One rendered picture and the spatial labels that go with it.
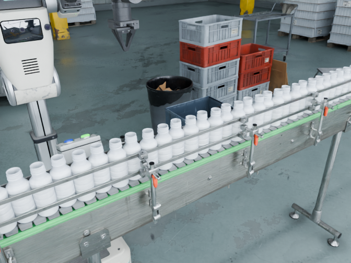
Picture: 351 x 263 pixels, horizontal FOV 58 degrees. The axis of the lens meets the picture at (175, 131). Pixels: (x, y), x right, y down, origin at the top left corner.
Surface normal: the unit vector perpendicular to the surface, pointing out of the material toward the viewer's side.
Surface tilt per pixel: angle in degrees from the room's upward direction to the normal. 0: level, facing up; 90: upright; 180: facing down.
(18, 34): 90
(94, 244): 90
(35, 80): 90
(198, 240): 0
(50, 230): 90
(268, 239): 0
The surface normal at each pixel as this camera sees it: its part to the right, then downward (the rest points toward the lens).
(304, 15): -0.84, 0.27
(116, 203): 0.56, 0.39
